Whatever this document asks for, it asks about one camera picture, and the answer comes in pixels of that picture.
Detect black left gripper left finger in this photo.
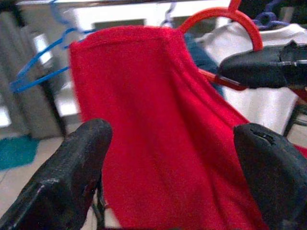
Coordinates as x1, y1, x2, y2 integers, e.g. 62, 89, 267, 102
0, 118, 113, 230

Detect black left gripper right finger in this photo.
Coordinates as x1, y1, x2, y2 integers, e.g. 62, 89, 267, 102
234, 123, 307, 230

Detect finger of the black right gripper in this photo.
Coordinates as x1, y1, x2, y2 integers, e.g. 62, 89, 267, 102
279, 40, 307, 63
217, 50, 307, 89

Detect red plastic clothes hanger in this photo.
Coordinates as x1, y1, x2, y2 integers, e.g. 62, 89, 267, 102
178, 0, 307, 103

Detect red knit shirt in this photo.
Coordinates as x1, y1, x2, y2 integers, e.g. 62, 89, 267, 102
69, 25, 307, 230

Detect purple clothes hanger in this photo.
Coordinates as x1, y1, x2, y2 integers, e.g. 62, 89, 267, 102
159, 2, 177, 27
253, 0, 303, 31

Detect blue clothes hanger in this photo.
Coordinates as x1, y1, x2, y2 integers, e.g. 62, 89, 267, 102
9, 0, 96, 94

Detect plain white t-shirt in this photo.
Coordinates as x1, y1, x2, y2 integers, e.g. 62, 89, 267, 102
194, 23, 307, 142

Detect teal floor mat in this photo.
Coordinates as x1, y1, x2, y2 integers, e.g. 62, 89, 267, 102
0, 135, 40, 171

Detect blue denim jeans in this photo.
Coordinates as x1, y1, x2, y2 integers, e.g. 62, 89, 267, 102
184, 32, 226, 98

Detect grey curtain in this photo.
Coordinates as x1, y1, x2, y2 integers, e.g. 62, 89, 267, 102
0, 9, 65, 139

